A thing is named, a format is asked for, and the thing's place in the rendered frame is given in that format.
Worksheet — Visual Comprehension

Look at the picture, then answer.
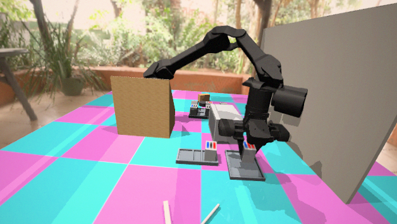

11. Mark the beige flat panel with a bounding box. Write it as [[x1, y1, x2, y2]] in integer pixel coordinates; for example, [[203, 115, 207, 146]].
[[260, 3, 397, 204]]

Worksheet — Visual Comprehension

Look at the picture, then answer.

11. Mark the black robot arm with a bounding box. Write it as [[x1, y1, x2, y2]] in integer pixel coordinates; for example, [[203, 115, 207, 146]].
[[143, 25, 308, 146]]

